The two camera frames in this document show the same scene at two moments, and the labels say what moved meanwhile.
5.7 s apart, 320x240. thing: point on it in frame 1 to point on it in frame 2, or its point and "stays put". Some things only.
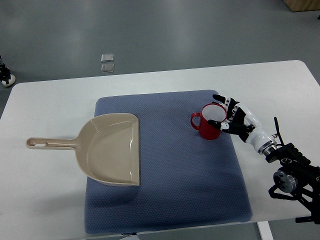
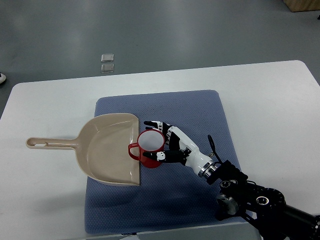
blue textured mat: (185, 179) stays put
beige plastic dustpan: (107, 147) stays put
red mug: (199, 121) to (149, 140)
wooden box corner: (302, 5) stays put
